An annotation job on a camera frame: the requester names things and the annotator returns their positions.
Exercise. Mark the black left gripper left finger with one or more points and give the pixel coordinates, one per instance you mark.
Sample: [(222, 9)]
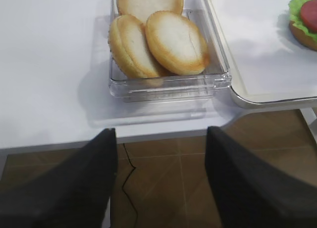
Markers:
[(73, 194)]

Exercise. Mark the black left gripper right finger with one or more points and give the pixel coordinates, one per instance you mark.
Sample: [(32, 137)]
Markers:
[(250, 193)]

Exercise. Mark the red tomato slice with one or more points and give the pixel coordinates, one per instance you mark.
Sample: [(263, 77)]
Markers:
[(308, 14)]

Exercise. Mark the green lettuce leaf on bun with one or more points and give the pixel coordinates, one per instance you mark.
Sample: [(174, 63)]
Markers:
[(294, 10)]

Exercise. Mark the clear bun container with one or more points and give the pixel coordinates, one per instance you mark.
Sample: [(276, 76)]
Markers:
[(215, 77)]

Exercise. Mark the white metal serving tray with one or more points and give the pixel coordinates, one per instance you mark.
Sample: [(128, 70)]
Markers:
[(247, 99)]

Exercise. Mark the white paper tray liner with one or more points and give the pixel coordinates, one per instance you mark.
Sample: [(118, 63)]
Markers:
[(260, 52)]

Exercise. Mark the bottom bun on tray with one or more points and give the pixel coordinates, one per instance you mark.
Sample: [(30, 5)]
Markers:
[(302, 38)]

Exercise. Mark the front bun half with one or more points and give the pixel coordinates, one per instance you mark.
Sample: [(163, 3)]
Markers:
[(177, 43)]

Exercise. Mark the rear bun half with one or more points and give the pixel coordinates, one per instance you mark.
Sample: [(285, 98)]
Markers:
[(142, 9)]

